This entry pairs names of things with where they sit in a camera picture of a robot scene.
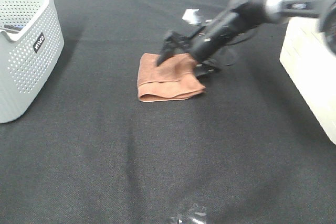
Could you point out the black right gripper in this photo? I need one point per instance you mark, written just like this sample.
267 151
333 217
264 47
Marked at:
217 33

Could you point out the white tag on gripper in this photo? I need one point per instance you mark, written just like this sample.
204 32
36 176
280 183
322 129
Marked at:
191 16

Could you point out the black table cloth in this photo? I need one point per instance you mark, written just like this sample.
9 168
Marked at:
88 151

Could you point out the clear tape piece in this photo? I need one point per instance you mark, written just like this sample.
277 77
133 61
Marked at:
196 214

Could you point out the white storage bin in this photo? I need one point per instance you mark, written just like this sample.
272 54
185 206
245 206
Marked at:
311 66

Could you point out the grey perforated plastic basket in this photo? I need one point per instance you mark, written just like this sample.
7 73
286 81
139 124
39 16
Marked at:
31 44

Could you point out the brown towel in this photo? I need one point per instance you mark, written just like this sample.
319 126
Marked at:
173 80

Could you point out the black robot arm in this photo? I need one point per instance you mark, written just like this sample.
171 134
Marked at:
257 12

